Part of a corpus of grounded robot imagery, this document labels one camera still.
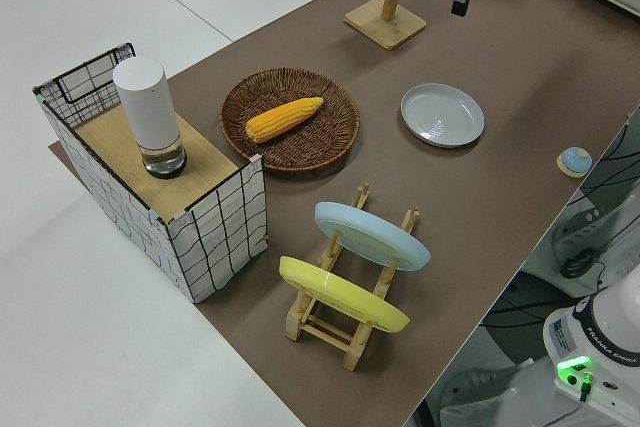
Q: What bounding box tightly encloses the light blue plate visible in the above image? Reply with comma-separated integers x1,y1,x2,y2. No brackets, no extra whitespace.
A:
313,201,432,273

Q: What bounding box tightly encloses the yellow corn cob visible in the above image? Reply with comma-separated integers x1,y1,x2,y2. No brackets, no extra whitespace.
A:
244,95,325,144

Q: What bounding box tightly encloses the wooden shelf board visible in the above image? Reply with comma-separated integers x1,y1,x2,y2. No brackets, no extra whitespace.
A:
77,106,239,213

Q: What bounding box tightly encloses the brown table mat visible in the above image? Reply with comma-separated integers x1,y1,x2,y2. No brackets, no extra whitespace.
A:
47,0,640,427

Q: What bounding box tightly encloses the green plug cable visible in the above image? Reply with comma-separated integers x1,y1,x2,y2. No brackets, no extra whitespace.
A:
576,371,597,404

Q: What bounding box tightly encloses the black wire rack panel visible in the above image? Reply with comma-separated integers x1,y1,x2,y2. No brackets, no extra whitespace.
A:
52,41,137,129

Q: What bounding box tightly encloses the wooden mug tree stand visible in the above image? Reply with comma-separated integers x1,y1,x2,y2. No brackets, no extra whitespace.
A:
343,0,430,52

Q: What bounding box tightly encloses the white grid patterned box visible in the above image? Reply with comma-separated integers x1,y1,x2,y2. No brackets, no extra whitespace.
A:
32,41,269,304

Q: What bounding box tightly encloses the yellow plate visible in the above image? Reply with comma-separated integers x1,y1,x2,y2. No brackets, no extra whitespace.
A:
278,255,411,333

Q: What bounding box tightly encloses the brown wicker basket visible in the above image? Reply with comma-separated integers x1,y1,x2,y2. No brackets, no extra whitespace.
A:
219,66,361,176

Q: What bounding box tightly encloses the gray ceramic plate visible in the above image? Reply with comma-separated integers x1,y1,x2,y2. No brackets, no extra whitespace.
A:
399,82,485,149

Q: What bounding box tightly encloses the wooden dish rack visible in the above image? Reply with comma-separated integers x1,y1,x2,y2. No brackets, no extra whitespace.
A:
284,182,421,372

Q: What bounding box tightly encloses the white cylinder bottle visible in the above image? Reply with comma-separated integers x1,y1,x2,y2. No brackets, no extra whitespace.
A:
112,57,189,181

